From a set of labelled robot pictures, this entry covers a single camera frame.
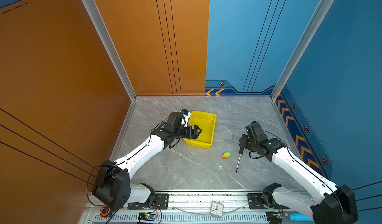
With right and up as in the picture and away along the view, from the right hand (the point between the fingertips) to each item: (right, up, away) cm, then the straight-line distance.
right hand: (239, 140), depth 83 cm
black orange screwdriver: (0, -6, -4) cm, 7 cm away
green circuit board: (-48, -34, -12) cm, 60 cm away
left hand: (-25, +7, 0) cm, 26 cm away
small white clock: (-14, -30, -13) cm, 36 cm away
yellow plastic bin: (-16, +8, +23) cm, 29 cm away
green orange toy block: (-7, -10, +4) cm, 12 cm away
